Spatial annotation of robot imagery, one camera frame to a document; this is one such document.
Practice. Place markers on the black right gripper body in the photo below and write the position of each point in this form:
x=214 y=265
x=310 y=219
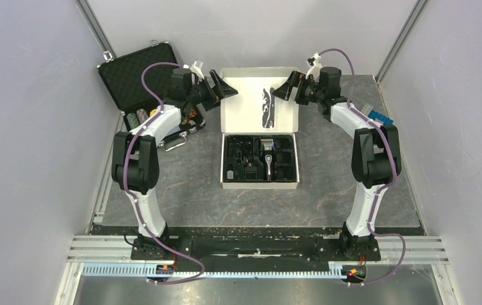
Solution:
x=308 y=91

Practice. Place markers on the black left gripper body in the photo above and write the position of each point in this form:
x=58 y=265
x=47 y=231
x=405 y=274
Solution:
x=202 y=93

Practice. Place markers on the silver clipper blade head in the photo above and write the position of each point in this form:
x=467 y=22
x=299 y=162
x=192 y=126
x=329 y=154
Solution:
x=267 y=145

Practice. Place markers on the white clipper kit box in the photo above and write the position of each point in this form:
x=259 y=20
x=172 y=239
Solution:
x=252 y=115

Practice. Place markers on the black hair clipper body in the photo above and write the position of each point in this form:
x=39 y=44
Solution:
x=269 y=167

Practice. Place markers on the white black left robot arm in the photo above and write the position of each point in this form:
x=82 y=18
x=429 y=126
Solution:
x=135 y=165

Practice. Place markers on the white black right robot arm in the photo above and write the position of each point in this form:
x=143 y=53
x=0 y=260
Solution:
x=375 y=161

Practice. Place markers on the black poker chip case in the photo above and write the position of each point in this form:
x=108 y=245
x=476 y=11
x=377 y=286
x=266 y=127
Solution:
x=122 y=78

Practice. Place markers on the colourful building block set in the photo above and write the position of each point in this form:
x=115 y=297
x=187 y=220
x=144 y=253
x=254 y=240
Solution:
x=368 y=111

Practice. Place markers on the black comb in tray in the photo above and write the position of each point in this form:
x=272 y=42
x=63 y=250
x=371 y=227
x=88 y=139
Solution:
x=251 y=172

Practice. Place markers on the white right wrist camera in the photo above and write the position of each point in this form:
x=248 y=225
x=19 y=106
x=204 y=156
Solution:
x=315 y=66

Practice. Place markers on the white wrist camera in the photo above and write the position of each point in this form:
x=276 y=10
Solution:
x=196 y=68
x=315 y=66

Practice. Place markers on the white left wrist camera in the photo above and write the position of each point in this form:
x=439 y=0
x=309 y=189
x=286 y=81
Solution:
x=196 y=68

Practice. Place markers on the aluminium frame rail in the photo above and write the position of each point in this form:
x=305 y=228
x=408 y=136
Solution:
x=109 y=256

